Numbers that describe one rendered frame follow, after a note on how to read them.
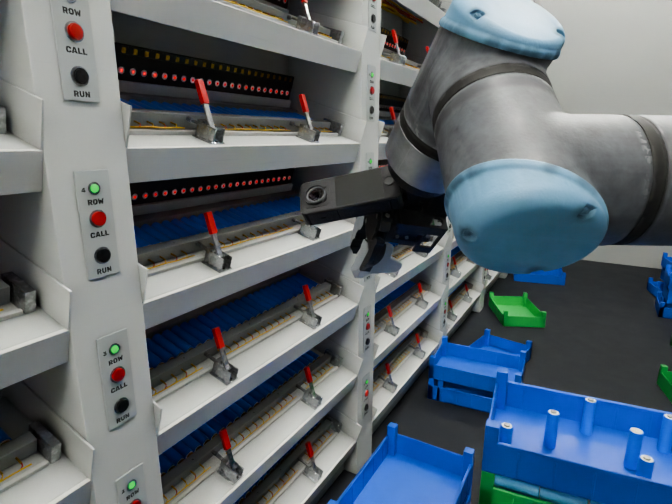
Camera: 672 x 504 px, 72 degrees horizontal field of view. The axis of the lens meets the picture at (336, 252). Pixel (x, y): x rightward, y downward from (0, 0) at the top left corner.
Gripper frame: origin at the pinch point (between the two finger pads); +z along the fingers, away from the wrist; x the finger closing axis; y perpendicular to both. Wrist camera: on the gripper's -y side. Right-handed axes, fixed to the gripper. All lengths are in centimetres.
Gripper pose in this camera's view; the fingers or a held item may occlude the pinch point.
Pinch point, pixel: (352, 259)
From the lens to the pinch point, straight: 63.7
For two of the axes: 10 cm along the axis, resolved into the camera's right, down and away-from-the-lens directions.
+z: -2.4, 5.2, 8.2
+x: -0.3, -8.5, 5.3
